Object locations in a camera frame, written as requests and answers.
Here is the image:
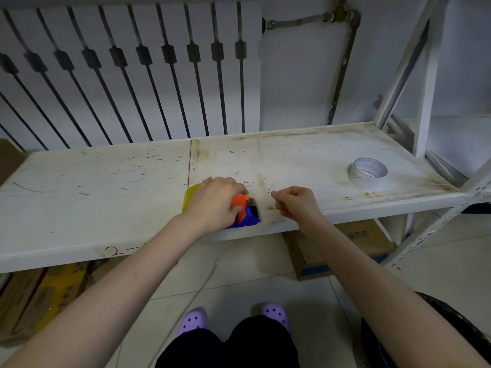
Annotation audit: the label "person's left hand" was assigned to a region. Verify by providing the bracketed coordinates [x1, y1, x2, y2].
[180, 177, 249, 237]

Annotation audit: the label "black trousers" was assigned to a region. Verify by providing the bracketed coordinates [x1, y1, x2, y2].
[155, 314, 300, 368]

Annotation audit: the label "person's left forearm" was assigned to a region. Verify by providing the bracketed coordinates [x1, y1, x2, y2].
[0, 213, 204, 368]

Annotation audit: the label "flattened cardboard box yellow print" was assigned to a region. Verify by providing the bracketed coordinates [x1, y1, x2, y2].
[0, 257, 129, 343]

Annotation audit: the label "white metal shelf rack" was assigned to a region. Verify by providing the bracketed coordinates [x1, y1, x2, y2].
[0, 0, 491, 274]

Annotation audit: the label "grey metal pipe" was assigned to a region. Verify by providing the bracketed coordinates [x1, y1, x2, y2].
[264, 11, 362, 126]

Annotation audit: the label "white slotted radiator cover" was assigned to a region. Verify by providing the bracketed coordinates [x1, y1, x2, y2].
[0, 1, 264, 152]

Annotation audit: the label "plain brown cardboard piece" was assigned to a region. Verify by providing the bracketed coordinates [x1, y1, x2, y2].
[0, 139, 27, 187]

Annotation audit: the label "white cable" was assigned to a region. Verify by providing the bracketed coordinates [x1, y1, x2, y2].
[114, 240, 234, 368]

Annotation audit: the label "person's right forearm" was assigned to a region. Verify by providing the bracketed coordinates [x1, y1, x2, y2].
[302, 214, 491, 368]

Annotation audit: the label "colourful plastic puzzle toy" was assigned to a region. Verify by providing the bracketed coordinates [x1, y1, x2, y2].
[182, 183, 262, 229]

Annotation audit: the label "brass valve with red handle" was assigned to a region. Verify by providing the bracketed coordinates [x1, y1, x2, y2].
[324, 0, 361, 28]

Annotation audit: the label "person's right hand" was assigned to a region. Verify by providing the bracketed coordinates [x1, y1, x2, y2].
[271, 186, 327, 227]

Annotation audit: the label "white tape roll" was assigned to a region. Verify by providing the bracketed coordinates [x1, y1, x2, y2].
[348, 157, 388, 190]

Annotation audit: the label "brown cardboard box blue print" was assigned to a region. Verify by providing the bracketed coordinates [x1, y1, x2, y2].
[283, 218, 396, 282]

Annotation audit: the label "purple clog shoe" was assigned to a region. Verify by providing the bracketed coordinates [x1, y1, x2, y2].
[262, 303, 291, 335]
[177, 307, 210, 337]

